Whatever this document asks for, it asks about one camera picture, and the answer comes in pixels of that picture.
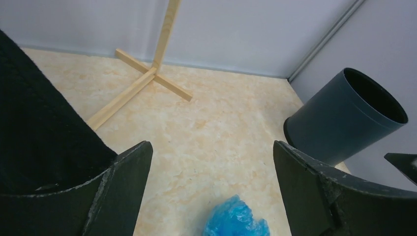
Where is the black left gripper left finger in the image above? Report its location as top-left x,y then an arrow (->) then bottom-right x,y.
0,141 -> 153,236

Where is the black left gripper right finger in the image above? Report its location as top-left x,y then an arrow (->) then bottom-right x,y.
273,141 -> 417,236

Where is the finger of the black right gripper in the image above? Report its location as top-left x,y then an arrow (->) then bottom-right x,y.
384,153 -> 417,185

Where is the dark grey trash bin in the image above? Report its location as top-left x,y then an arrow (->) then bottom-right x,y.
283,68 -> 409,166

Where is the blue plastic trash bag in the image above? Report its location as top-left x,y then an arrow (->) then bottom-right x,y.
202,195 -> 270,236

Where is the black garment with print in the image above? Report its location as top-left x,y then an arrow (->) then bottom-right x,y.
0,32 -> 116,194

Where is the wooden clothes rack frame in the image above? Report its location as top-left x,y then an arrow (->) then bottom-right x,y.
87,0 -> 193,130

